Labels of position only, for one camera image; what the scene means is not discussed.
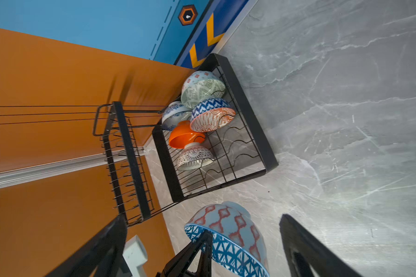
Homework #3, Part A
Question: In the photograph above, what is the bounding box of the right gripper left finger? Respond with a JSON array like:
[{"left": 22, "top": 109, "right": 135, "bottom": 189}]
[{"left": 47, "top": 215, "right": 127, "bottom": 277}]

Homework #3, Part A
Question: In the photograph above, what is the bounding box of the blue floral bowl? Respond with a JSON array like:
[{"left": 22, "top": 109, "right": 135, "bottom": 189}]
[{"left": 161, "top": 101, "right": 192, "bottom": 131}]

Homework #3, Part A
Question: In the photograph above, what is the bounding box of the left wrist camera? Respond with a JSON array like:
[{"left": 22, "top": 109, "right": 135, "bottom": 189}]
[{"left": 117, "top": 235, "right": 148, "bottom": 277}]

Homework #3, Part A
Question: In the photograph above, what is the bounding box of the plain orange bowl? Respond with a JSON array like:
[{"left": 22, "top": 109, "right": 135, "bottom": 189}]
[{"left": 169, "top": 121, "right": 206, "bottom": 149}]

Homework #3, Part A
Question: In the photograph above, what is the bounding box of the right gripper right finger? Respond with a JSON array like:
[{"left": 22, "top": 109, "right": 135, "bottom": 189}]
[{"left": 279, "top": 214, "right": 360, "bottom": 277}]

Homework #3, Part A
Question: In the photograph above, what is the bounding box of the green patterned bowl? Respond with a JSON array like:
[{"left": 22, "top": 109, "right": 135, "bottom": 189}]
[{"left": 181, "top": 70, "right": 226, "bottom": 108}]

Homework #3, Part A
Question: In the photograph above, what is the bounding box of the white brown striped bowl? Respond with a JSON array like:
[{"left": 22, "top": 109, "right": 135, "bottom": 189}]
[{"left": 177, "top": 142, "right": 215, "bottom": 171}]

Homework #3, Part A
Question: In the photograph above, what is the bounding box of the dark blue patterned bowl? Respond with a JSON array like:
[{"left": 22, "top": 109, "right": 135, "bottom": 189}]
[{"left": 184, "top": 202, "right": 270, "bottom": 277}]

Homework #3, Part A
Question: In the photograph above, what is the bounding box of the black wire dish rack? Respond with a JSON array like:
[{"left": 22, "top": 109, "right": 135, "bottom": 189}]
[{"left": 92, "top": 54, "right": 278, "bottom": 227}]

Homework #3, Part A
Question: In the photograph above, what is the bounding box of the red orange patterned bowl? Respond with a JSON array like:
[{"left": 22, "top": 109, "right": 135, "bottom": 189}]
[{"left": 190, "top": 98, "right": 236, "bottom": 133}]

